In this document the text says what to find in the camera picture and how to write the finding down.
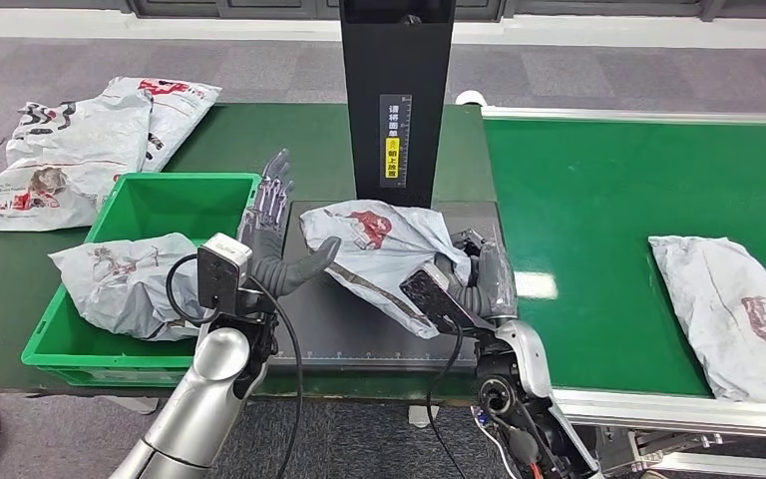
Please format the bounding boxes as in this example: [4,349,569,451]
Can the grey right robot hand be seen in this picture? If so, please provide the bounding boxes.
[435,228,518,322]

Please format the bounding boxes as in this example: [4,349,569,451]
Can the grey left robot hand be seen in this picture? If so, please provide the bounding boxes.
[237,148,343,298]

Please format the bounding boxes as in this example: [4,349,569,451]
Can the grey parcel bag red logo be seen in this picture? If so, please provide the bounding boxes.
[298,199,474,340]

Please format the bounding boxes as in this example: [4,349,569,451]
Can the grey parcel bag faded print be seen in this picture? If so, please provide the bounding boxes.
[648,235,766,406]

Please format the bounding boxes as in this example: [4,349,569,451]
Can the green conveyor belt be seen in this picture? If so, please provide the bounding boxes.
[483,119,766,398]

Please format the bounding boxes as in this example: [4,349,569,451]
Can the green plastic crate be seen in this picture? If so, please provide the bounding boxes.
[20,172,262,388]

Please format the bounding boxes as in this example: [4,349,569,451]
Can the white table foot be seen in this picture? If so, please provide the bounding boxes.
[409,404,439,430]
[102,396,160,416]

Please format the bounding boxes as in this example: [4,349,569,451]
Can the white bag with red print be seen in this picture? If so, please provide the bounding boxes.
[105,78,222,175]

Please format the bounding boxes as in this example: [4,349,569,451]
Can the black yellow column label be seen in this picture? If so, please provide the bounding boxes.
[378,93,413,190]

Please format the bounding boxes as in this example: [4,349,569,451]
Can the white bag with face print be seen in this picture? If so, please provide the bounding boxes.
[0,89,153,233]

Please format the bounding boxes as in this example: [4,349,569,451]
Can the black scanner column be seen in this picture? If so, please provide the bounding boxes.
[338,0,457,210]

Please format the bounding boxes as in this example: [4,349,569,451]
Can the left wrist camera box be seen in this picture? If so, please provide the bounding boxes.
[196,233,253,315]

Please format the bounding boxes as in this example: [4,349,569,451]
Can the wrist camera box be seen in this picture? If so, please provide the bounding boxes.
[399,260,480,335]
[196,233,253,315]

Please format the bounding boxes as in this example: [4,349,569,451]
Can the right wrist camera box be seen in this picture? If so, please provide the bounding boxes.
[399,260,480,335]

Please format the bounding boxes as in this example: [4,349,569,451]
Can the black scanner base plate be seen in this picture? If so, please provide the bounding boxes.
[270,200,510,371]

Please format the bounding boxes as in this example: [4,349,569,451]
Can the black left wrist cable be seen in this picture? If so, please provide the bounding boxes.
[165,253,305,479]

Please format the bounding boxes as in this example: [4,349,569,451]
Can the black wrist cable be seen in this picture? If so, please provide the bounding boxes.
[165,253,305,479]
[425,323,467,479]

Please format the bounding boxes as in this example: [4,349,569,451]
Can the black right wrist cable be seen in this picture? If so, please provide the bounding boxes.
[425,323,467,479]

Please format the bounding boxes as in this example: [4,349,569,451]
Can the white loose wire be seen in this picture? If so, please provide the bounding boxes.
[472,406,510,479]

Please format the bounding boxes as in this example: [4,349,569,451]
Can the dark glass partition frame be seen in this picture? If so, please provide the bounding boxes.
[124,0,766,21]

